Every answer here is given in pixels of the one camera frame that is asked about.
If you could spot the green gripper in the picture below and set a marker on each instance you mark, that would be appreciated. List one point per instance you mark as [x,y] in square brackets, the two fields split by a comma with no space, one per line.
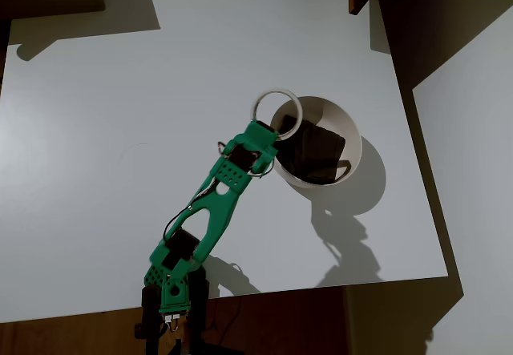
[263,131]

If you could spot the white ring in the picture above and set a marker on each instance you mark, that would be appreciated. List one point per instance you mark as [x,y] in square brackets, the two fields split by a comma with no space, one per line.
[276,91]

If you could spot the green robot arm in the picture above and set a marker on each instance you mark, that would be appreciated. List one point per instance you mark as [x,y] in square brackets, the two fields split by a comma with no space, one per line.
[220,206]

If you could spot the beige bowl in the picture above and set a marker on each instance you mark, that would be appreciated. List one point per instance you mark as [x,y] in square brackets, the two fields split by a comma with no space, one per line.
[346,124]

